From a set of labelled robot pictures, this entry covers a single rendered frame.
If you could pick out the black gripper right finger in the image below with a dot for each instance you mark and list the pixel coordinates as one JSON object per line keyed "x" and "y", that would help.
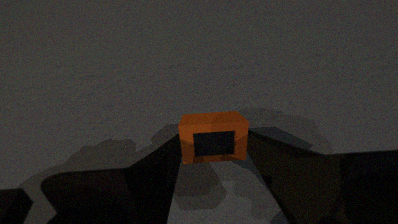
{"x": 310, "y": 187}

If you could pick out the orange block with dark square face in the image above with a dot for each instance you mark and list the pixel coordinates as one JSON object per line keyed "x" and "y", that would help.
{"x": 213, "y": 137}

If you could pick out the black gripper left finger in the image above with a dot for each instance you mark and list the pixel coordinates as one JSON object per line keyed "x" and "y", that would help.
{"x": 145, "y": 188}

